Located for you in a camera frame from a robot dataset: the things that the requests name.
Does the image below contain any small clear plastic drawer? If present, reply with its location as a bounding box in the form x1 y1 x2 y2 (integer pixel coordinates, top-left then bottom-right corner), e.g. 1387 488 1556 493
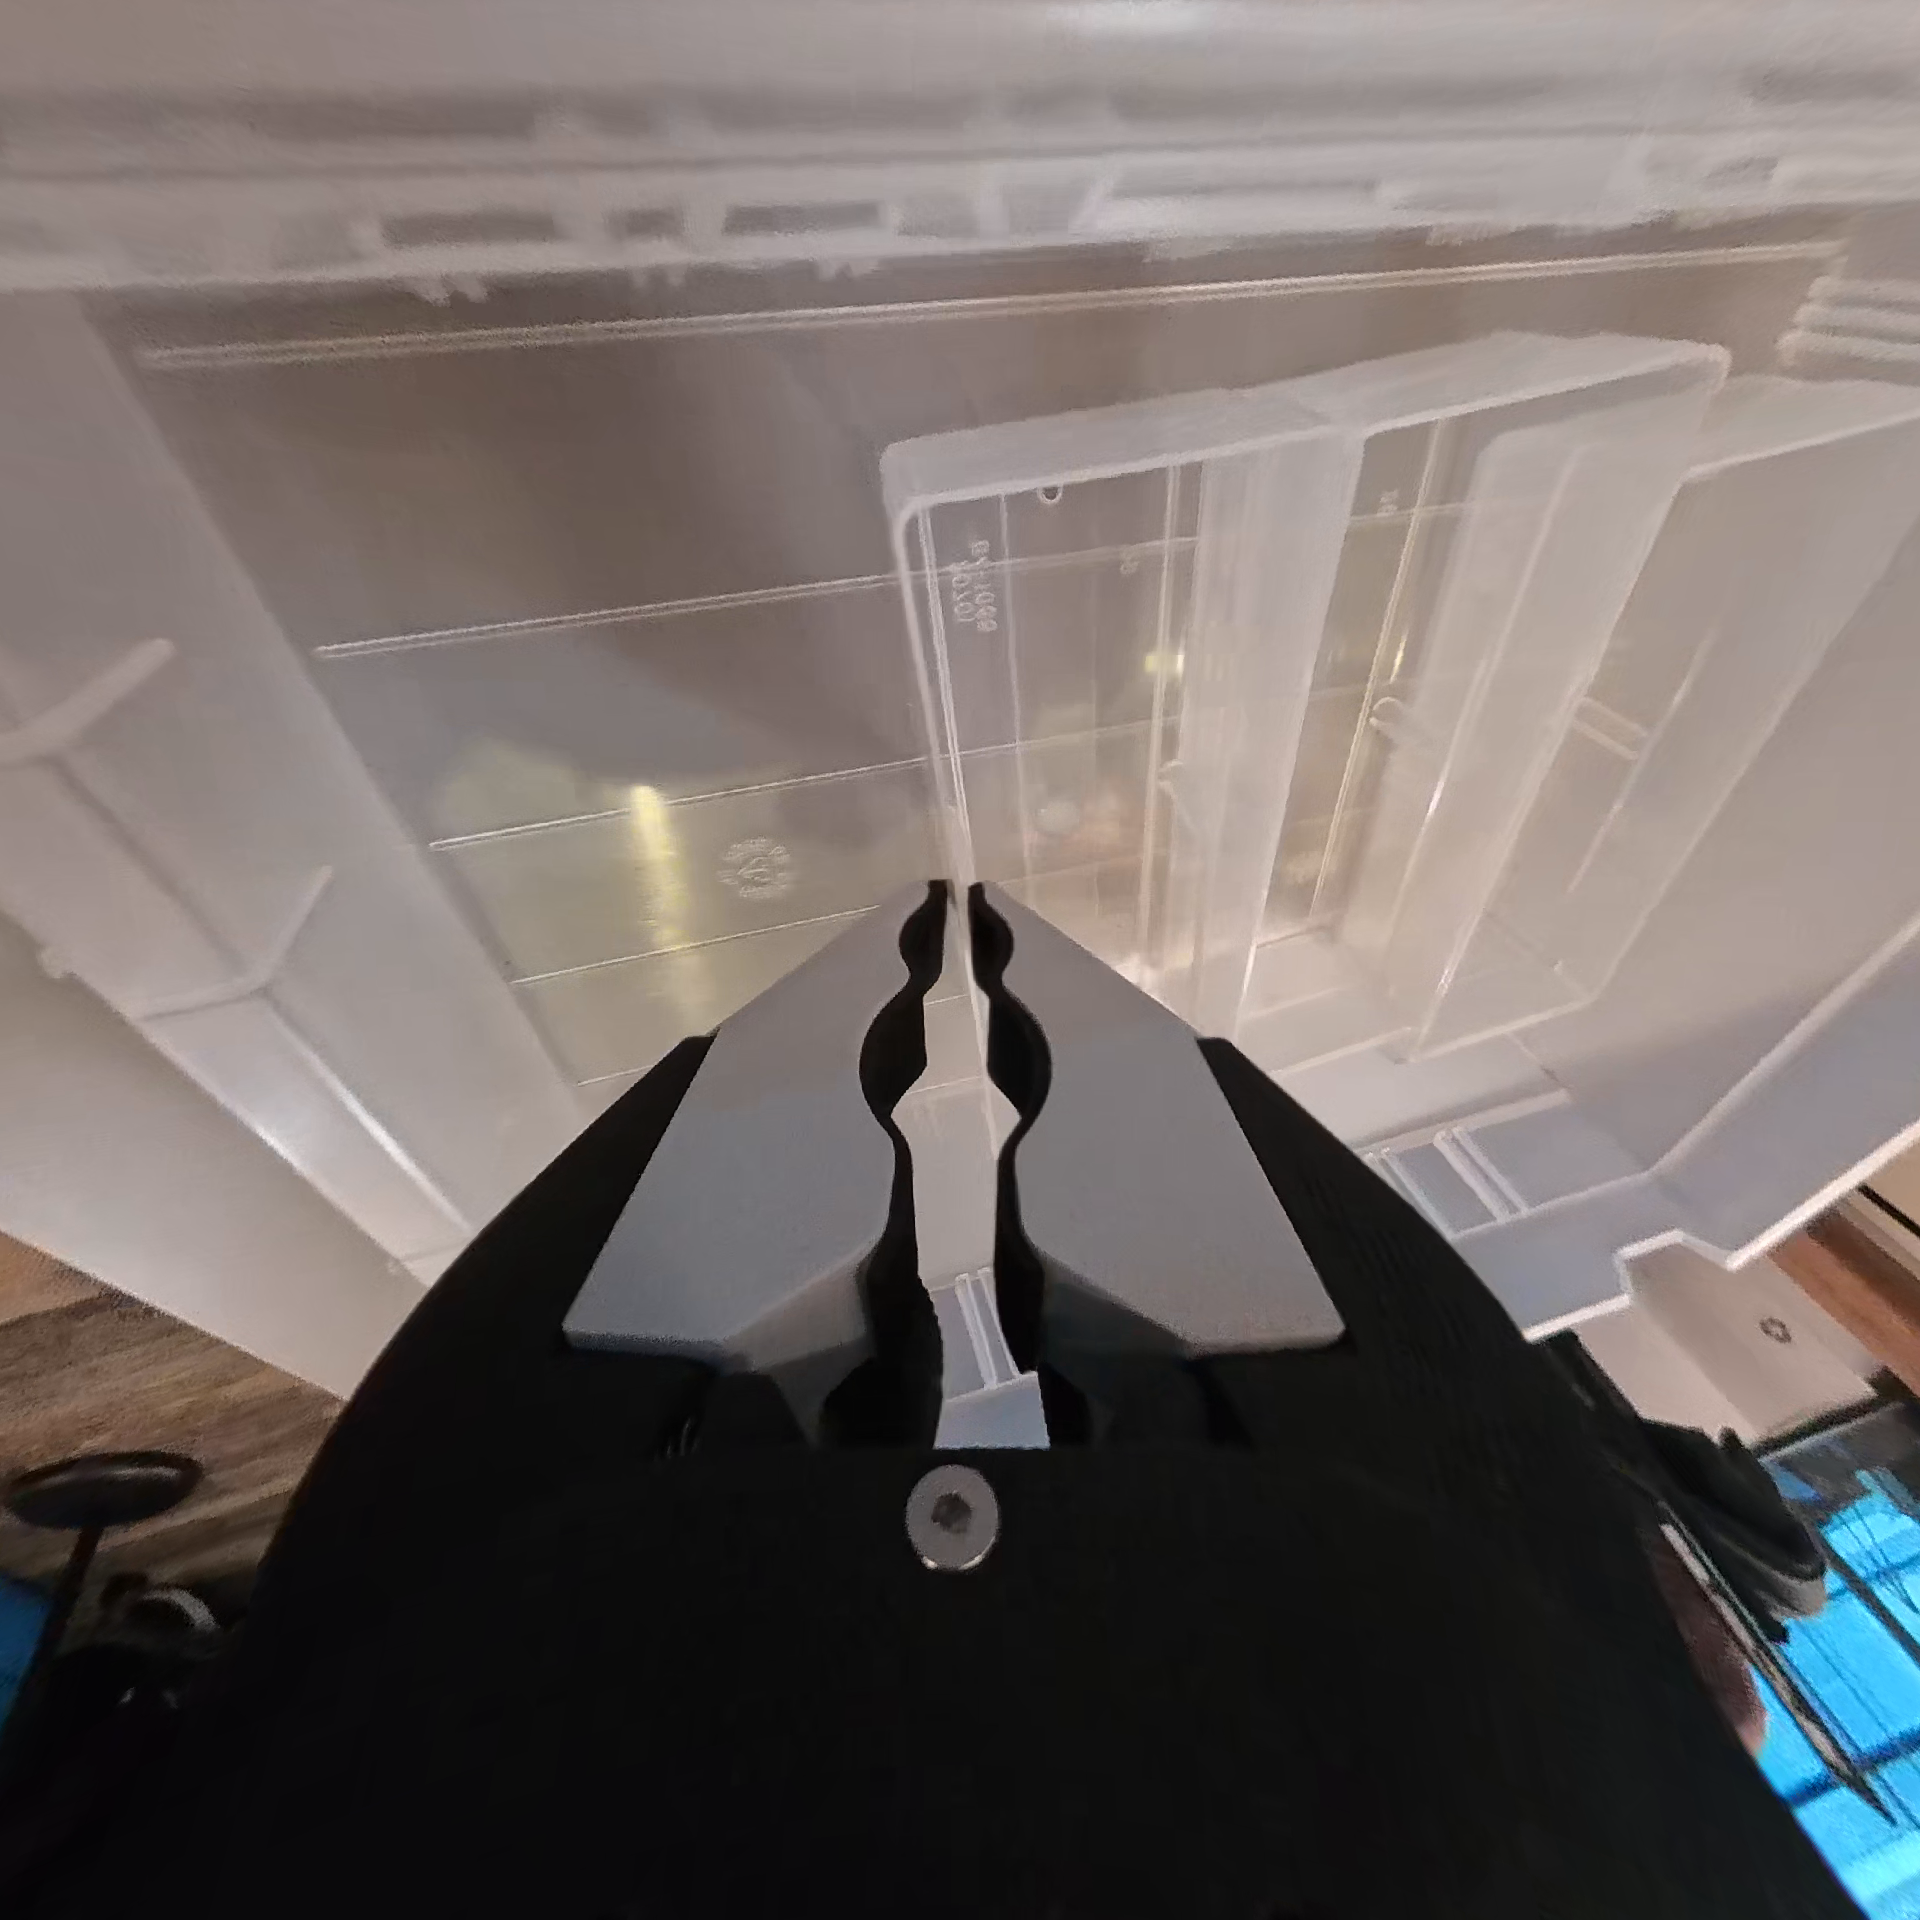
1573 373 1920 1052
1307 334 1733 1059
882 398 1358 1450

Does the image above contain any clear plastic storage bin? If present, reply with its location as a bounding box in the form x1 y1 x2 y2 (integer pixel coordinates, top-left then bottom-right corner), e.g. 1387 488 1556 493
0 0 1920 1399

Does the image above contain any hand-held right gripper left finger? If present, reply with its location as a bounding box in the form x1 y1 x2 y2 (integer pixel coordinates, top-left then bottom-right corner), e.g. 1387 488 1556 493
562 877 951 1446

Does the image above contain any white recycling cabinet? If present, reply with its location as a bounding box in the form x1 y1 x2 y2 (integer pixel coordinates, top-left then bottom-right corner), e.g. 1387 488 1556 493
1634 1261 1889 1443

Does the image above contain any large grid window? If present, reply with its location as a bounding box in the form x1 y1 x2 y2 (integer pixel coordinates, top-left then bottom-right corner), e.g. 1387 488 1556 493
1746 1439 1920 1867

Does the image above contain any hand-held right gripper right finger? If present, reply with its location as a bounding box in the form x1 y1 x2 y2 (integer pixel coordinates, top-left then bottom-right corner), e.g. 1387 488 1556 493
966 883 1347 1364

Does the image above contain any black round floor stand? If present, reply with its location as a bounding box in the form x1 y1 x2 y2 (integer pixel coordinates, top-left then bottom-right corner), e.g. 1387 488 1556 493
0 1446 205 1658

